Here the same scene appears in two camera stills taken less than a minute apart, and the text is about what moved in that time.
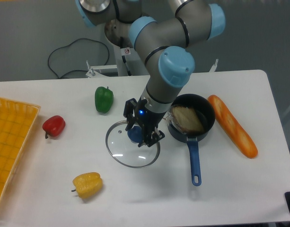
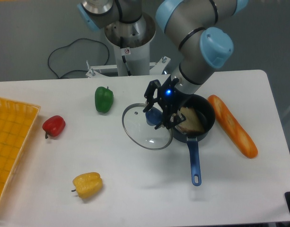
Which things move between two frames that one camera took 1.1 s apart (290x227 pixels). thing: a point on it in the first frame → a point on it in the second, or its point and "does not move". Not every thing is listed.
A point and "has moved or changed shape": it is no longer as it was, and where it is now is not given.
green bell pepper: (103, 99) does not move
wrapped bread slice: (186, 119) does not move
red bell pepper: (54, 126) does not move
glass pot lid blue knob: (136, 134) has moved or changed shape
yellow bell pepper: (88, 185) does not move
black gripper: (147, 120) → (170, 98)
